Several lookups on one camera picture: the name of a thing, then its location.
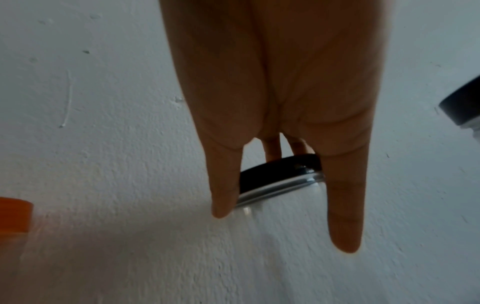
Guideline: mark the small black lid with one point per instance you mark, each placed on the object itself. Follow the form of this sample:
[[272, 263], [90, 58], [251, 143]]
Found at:
[[277, 175], [463, 101]]

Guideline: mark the person's right hand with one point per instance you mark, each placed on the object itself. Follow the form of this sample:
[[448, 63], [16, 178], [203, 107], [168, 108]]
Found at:
[[270, 59]]

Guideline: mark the tall transparent labelled jar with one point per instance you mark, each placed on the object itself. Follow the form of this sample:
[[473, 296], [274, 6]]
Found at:
[[285, 225]]

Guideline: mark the small orange lid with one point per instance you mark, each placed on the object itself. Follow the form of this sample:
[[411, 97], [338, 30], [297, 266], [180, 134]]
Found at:
[[13, 215]]

